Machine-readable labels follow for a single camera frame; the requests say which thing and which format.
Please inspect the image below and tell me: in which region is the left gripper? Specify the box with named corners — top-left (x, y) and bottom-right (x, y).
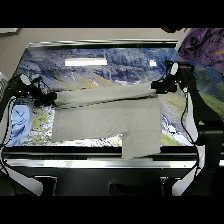
top-left (32, 90), bottom-right (59, 108)

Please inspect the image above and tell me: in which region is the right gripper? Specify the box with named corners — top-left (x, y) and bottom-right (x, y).
top-left (151, 79), bottom-right (178, 95)

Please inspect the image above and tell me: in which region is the grey garment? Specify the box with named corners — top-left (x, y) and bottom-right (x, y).
top-left (51, 83), bottom-right (164, 160)

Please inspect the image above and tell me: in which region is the purple patterned garment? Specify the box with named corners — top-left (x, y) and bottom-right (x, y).
top-left (175, 27), bottom-right (224, 75)

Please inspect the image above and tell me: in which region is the silver frame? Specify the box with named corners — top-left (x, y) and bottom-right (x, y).
top-left (0, 151), bottom-right (224, 197)

